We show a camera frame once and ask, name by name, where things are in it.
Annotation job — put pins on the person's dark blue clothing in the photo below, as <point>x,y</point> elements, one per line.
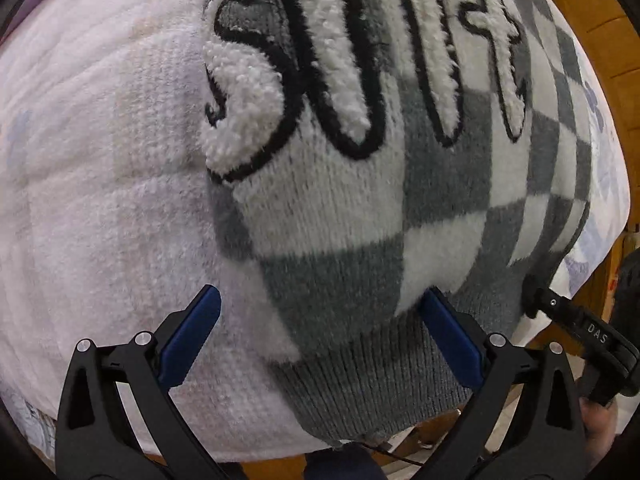
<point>345,465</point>

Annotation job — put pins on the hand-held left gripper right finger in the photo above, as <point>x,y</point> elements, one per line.
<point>450,335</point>

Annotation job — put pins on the person's right hand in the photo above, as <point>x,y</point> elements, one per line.
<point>600,425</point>

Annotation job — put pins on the white towel blanket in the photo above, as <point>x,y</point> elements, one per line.
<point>100,210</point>

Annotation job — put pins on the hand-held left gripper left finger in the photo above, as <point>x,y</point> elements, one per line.
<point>192,335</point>

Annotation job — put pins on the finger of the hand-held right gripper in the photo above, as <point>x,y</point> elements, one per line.
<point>542,302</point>

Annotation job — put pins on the grey white checkered cardigan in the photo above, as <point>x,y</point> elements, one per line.
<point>325,240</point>

